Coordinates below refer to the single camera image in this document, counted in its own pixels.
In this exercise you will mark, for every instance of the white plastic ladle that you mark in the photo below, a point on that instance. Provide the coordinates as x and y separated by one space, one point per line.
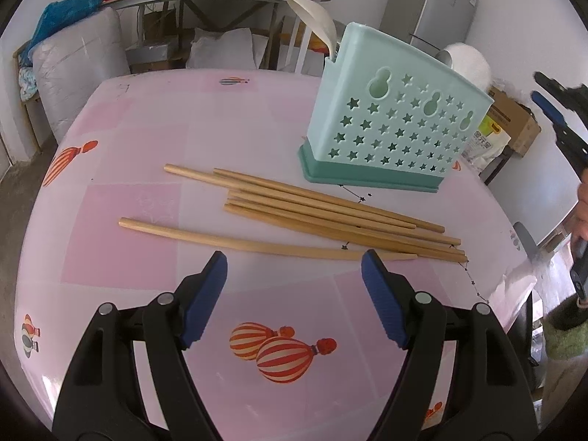
312 18

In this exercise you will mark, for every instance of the person's right hand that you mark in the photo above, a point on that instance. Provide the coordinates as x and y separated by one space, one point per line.
582 216

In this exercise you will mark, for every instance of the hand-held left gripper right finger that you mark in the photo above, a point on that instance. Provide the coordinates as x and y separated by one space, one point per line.
383 303

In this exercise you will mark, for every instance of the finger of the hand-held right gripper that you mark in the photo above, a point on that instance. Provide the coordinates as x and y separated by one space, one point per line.
551 83
546 105

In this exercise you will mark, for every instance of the silver refrigerator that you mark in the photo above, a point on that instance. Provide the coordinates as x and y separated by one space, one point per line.
432 4

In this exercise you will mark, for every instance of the patterned cloth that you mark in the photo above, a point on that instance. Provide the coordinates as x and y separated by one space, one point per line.
27 82

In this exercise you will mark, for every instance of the mint green utensil holder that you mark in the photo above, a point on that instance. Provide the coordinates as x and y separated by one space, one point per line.
395 128

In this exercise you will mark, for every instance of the yellow green rice bag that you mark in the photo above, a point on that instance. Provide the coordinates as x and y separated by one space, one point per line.
487 144

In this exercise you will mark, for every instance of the blue plastic bag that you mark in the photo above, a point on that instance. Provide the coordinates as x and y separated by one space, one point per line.
59 14

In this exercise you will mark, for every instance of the grey wrapped mattress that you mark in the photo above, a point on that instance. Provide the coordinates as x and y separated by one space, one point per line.
78 69

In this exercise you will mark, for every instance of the grey cardboard box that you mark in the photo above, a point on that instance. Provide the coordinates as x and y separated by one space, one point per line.
151 55

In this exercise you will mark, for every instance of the yellow plastic bag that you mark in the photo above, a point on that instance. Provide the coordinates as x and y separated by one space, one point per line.
317 44

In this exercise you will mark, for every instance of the brown cardboard box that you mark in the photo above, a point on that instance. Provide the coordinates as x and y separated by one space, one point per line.
519 119

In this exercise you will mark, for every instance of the wooden chair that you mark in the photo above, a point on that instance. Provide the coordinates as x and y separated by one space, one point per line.
30 119

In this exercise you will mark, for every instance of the pink balloon print tablecloth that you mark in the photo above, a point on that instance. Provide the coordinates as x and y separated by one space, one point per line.
138 285

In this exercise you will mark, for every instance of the white sack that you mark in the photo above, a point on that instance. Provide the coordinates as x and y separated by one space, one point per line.
225 50

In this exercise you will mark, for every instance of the pile of wooden chopsticks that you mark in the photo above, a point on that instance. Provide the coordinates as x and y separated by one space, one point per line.
321 201

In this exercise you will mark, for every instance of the long wooden chopstick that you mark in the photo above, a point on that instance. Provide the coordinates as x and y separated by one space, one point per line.
206 239

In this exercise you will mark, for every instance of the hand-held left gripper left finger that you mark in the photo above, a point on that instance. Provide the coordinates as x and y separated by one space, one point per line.
202 303

